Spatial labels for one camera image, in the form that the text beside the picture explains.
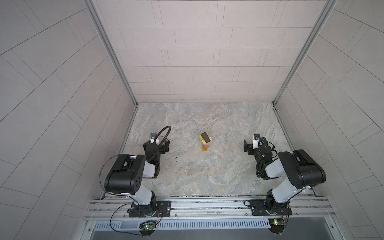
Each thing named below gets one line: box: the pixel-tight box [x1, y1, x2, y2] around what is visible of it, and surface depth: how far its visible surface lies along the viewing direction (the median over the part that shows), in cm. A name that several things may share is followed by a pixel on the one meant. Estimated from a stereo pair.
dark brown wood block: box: [201, 131, 211, 144], surface depth 86 cm
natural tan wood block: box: [201, 136, 213, 146], surface depth 84 cm
